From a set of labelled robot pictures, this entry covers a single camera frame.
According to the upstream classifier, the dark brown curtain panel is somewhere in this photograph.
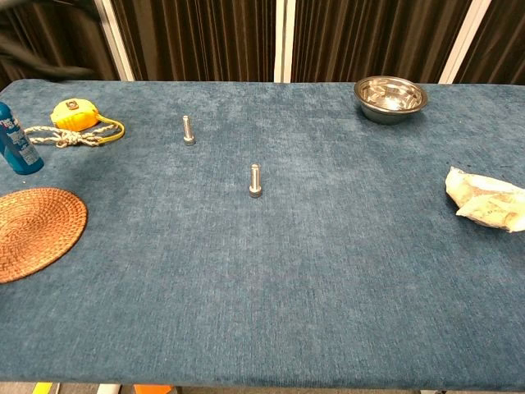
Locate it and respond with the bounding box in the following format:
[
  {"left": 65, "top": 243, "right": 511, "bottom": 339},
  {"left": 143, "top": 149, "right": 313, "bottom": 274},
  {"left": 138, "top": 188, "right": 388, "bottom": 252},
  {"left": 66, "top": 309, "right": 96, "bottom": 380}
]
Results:
[
  {"left": 290, "top": 0, "right": 473, "bottom": 85},
  {"left": 111, "top": 0, "right": 278, "bottom": 82},
  {"left": 0, "top": 0, "right": 120, "bottom": 89},
  {"left": 454, "top": 0, "right": 525, "bottom": 86}
]

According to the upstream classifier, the blue spray bottle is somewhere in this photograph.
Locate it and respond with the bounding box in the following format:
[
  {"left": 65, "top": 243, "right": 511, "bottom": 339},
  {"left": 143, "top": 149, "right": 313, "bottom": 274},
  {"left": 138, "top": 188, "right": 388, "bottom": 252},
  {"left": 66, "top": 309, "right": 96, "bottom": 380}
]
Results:
[{"left": 0, "top": 101, "right": 45, "bottom": 176}]

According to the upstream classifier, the yellow tape measure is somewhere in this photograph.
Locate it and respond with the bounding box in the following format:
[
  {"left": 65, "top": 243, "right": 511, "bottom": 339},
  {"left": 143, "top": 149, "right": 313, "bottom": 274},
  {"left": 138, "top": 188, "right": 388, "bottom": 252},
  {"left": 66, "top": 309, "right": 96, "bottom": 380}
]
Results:
[{"left": 49, "top": 98, "right": 126, "bottom": 144}]

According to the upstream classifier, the white partition frame post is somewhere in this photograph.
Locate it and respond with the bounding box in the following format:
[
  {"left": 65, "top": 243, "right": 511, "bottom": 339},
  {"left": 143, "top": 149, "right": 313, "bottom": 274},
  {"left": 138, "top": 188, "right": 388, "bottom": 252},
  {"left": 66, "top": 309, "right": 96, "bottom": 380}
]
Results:
[
  {"left": 93, "top": 0, "right": 136, "bottom": 82},
  {"left": 438, "top": 0, "right": 493, "bottom": 85},
  {"left": 273, "top": 0, "right": 297, "bottom": 84}
]

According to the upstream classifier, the blue fabric tablecloth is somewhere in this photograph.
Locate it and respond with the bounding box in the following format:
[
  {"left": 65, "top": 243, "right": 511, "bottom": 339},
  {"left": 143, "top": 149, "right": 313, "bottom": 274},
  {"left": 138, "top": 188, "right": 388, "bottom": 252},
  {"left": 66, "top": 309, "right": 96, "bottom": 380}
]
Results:
[{"left": 0, "top": 79, "right": 525, "bottom": 389}]

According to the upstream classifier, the knotted beige rope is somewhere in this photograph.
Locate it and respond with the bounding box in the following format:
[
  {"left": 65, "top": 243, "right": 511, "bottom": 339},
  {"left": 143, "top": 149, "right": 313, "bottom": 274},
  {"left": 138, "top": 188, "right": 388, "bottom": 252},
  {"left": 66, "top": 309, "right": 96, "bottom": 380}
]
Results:
[{"left": 24, "top": 121, "right": 118, "bottom": 149}]

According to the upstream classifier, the stainless steel bowl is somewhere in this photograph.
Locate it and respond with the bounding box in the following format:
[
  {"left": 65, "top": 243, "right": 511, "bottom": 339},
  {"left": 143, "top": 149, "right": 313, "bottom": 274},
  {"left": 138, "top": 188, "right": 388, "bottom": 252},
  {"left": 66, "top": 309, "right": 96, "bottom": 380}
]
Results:
[{"left": 354, "top": 76, "right": 429, "bottom": 126}]

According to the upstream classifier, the round woven rattan coaster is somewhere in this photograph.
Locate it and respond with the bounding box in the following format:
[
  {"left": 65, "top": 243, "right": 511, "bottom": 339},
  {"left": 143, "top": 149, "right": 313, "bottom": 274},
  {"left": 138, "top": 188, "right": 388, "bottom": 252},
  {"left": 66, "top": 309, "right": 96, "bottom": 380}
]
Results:
[{"left": 0, "top": 187, "right": 89, "bottom": 284}]

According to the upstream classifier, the silver bolt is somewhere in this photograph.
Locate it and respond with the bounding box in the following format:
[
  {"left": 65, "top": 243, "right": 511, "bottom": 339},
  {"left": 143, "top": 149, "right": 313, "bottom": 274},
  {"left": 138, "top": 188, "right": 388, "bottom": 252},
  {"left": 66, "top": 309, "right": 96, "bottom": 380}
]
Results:
[
  {"left": 182, "top": 115, "right": 197, "bottom": 147},
  {"left": 248, "top": 163, "right": 263, "bottom": 199}
]

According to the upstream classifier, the crumpled clear plastic packet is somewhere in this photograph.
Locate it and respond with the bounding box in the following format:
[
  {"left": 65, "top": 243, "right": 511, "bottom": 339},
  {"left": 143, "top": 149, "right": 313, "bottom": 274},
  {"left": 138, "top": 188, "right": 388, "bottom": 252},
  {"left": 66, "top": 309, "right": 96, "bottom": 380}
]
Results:
[{"left": 445, "top": 166, "right": 525, "bottom": 234}]

